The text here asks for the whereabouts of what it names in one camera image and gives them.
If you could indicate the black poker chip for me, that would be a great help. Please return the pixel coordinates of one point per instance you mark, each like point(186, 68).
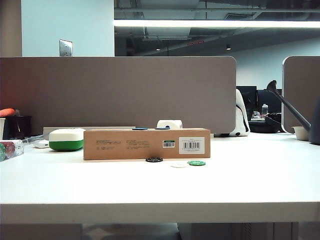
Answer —
point(154, 159)

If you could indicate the white poker chip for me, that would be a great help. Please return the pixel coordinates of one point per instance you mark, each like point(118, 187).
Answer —
point(179, 165)

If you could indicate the blue poker chip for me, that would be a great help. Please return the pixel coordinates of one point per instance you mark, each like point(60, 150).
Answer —
point(140, 128)
point(162, 128)

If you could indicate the brown cardboard box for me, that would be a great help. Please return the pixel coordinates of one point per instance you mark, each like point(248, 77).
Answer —
point(130, 147)

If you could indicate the green poker chip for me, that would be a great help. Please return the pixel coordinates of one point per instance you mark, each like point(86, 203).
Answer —
point(196, 163)

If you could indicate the clear acrylic chip tray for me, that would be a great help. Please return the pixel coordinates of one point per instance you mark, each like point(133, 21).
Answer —
point(22, 150)

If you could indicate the white chip stack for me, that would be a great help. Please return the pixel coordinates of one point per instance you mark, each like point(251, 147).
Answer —
point(18, 147)

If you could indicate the red chip stack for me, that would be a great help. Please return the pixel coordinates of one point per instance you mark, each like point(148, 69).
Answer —
point(10, 149)

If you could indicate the green chip stack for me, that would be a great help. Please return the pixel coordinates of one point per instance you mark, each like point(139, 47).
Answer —
point(2, 152)

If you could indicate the wide gray desk divider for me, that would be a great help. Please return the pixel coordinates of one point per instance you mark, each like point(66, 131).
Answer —
point(120, 92)

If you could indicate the white black plush toy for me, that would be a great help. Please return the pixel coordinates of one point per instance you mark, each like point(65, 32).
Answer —
point(241, 120)

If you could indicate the black computer monitor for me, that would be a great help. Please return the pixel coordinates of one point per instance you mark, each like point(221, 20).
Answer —
point(271, 102)
point(247, 98)

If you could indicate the small clear background bottle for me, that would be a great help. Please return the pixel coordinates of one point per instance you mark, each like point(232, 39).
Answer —
point(265, 109)

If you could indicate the black bag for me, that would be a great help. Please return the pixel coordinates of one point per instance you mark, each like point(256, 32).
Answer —
point(267, 125)

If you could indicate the ceiling light strip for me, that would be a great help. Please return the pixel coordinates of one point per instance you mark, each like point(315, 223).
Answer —
point(212, 23)

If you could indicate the white earbuds case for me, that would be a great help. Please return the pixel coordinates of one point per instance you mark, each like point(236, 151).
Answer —
point(41, 144)

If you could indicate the black mesh pen holder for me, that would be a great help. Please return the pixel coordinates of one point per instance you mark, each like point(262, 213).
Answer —
point(18, 127)

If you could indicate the white bowl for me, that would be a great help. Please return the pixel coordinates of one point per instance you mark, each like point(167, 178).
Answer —
point(302, 133)

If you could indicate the white-edged gray desk divider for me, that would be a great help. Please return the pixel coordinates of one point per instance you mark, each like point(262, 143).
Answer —
point(302, 95)

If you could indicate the orange cloth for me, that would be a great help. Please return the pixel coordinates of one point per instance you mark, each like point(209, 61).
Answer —
point(7, 112)

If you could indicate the dark gray watering can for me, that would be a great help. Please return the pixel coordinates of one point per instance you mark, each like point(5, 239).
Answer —
point(315, 127)

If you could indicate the beige paper cup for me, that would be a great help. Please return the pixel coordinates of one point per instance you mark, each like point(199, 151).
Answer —
point(2, 128)

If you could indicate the metal wall switch plate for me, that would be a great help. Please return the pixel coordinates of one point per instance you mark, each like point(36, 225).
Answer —
point(65, 48)

